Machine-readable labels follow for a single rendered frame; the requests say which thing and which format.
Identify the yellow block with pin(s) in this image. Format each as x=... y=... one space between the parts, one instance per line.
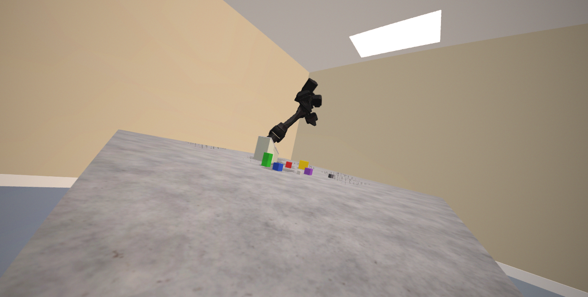
x=303 y=165

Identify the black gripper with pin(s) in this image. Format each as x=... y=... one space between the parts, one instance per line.
x=305 y=101

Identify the blue cube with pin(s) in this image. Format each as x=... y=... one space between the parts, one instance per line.
x=277 y=166

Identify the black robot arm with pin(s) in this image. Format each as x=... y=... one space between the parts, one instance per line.
x=278 y=132

